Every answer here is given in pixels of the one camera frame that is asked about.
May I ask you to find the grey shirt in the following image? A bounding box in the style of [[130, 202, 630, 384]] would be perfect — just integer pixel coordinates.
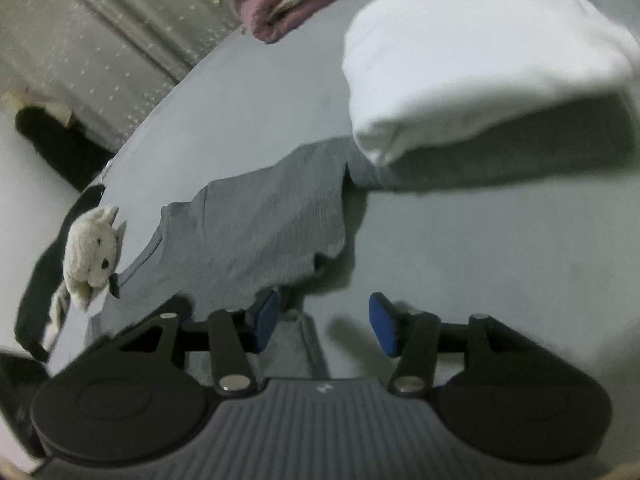
[[87, 137, 373, 381]]

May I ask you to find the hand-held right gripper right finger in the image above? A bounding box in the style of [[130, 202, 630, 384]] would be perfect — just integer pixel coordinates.
[[368, 292, 531, 396]]

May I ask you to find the grey bed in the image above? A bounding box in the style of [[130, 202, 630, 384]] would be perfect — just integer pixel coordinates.
[[45, 0, 640, 411]]

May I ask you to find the folded dark grey garment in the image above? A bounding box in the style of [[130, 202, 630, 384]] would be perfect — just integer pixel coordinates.
[[350, 92, 640, 196]]

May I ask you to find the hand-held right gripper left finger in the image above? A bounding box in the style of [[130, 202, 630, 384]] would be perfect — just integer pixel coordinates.
[[117, 290, 281, 395]]

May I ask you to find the black hanging garment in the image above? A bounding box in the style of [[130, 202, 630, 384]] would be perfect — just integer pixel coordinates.
[[15, 105, 116, 193]]

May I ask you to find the cream cloth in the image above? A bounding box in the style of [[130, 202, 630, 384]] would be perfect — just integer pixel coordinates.
[[45, 285, 76, 346]]

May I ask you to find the beige hanging garment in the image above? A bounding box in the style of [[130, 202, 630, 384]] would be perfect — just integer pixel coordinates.
[[5, 87, 78, 128]]

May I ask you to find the folded white garment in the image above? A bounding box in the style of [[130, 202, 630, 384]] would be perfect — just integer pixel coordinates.
[[341, 0, 640, 167]]

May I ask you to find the grey star-print curtain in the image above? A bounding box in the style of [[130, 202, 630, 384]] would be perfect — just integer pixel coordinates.
[[0, 0, 241, 153]]

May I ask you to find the white plush dog toy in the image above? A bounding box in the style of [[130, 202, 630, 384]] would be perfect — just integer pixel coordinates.
[[62, 205, 126, 311]]

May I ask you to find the folded pink quilt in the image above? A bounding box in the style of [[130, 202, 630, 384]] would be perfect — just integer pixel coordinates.
[[212, 0, 401, 43]]

